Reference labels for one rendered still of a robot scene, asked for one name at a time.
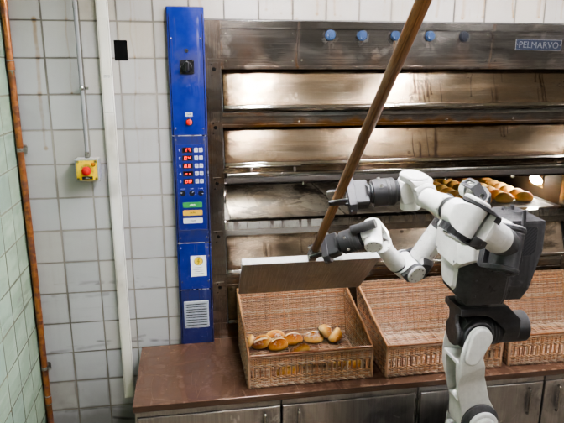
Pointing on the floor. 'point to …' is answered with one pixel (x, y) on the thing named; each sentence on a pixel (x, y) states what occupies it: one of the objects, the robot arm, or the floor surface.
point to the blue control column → (195, 103)
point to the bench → (323, 392)
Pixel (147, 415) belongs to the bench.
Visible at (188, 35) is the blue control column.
